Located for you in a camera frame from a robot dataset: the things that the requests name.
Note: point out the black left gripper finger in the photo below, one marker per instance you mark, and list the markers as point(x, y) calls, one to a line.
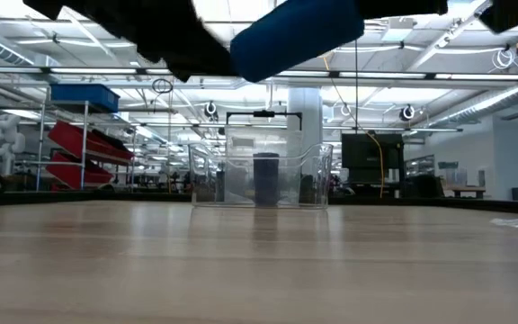
point(205, 63)

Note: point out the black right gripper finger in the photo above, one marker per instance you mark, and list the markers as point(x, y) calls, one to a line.
point(398, 6)

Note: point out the blue storage bin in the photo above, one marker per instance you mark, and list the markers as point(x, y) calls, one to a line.
point(83, 96)

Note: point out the white building column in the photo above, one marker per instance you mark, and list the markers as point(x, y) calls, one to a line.
point(304, 112)

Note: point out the metal shelving rack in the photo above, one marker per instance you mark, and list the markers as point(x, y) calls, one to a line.
point(84, 135)

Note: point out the large red storage bin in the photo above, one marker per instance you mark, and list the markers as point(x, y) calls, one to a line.
point(74, 137)
point(68, 173)

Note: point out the black monitor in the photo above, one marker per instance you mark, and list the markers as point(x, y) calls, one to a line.
point(371, 157)

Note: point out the clear plastic bin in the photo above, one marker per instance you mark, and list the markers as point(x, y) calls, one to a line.
point(322, 180)

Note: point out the white robot figure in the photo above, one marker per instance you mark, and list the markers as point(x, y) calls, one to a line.
point(5, 139)

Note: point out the brown desk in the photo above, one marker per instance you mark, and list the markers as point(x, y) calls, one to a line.
point(468, 191)

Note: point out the black gantry frame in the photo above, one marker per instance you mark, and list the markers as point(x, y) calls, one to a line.
point(263, 113)

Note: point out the black aluminium table frame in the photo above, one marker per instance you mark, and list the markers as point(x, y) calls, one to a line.
point(106, 196)

